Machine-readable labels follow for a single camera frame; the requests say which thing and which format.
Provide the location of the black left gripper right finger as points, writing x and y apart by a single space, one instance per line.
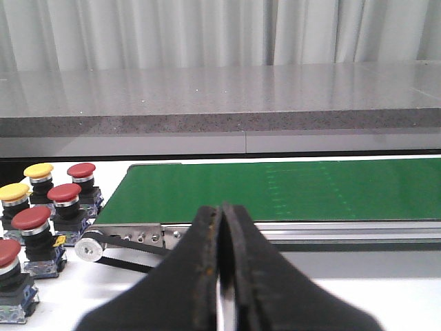
269 292

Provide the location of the white curtain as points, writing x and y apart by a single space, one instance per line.
99 35

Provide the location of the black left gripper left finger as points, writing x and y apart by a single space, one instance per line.
178 294

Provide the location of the red push button front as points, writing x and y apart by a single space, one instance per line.
44 251

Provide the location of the green conveyor belt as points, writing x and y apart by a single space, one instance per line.
279 191

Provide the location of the red push button far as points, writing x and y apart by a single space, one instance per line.
90 197

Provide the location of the grey stone shelf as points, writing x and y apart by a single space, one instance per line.
342 96

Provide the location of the red push button nearest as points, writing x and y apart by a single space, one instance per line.
19 294

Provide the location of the black drive belt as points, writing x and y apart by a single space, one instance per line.
121 243

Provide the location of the red push button middle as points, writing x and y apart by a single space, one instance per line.
70 219

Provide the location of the yellow push button near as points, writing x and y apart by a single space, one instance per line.
14 199

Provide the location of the yellow push button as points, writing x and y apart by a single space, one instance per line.
14 199
40 176

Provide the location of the yellow push button far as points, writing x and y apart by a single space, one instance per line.
40 176

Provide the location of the red push button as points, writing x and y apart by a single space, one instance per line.
44 251
70 219
90 197
19 294

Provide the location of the aluminium conveyor frame rail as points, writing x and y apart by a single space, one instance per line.
340 232

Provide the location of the silver drive pulley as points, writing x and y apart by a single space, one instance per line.
89 249

